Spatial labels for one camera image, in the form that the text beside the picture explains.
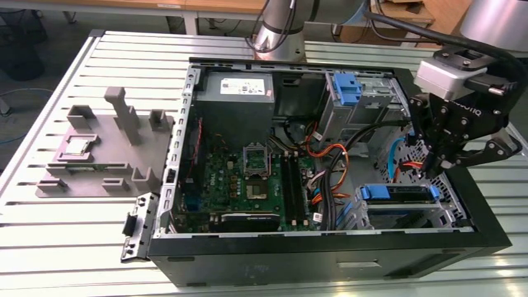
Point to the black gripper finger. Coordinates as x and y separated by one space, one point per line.
437 145
501 147

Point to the hard disk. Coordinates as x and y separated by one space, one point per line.
396 191

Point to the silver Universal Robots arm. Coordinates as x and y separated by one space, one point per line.
276 40

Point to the silver disk bay cage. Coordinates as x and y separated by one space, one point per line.
396 206

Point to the silver drive cage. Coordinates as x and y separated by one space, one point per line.
371 92

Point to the blue plastic drive latch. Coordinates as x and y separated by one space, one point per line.
347 89

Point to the black RAM slot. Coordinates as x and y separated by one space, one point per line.
288 185
300 185

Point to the CPU socket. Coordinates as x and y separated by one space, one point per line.
257 189

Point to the grey Dell power supply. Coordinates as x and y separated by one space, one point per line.
235 123

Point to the black open PC case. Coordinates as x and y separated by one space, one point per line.
288 256

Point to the black graphics card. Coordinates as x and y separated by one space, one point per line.
247 220

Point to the green Dell motherboard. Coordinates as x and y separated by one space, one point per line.
223 185

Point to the blue expansion slot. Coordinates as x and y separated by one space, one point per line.
192 202

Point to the grey plastic parts rack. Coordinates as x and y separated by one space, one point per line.
119 154

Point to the green RAM stick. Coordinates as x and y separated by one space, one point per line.
87 168

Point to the silver CPU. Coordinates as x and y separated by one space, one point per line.
77 148

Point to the black office chair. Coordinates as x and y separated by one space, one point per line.
20 46

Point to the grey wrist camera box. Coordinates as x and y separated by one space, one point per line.
441 77

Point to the hinged expansion card bracket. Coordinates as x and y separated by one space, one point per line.
141 216

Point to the wooden desk white frame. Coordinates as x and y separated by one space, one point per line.
123 4

